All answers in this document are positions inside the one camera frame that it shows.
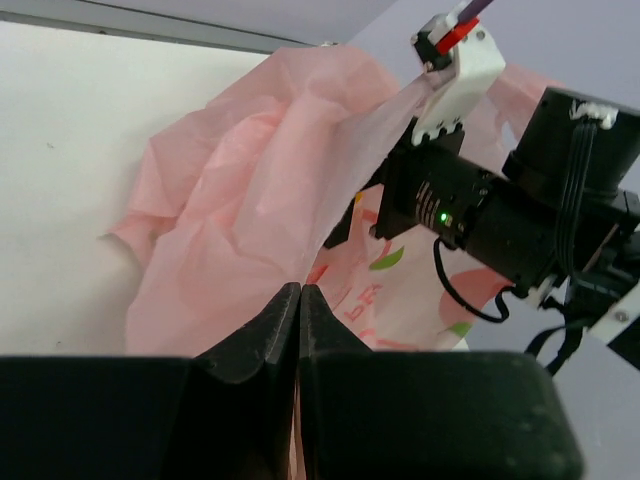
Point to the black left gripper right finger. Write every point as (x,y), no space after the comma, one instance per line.
(368,414)

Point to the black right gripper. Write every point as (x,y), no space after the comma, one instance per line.
(469,208)

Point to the aluminium table frame rail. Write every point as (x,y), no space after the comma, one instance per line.
(109,20)

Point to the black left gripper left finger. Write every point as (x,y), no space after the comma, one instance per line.
(224,414)

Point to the pink floral plastic bag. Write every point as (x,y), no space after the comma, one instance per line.
(265,185)

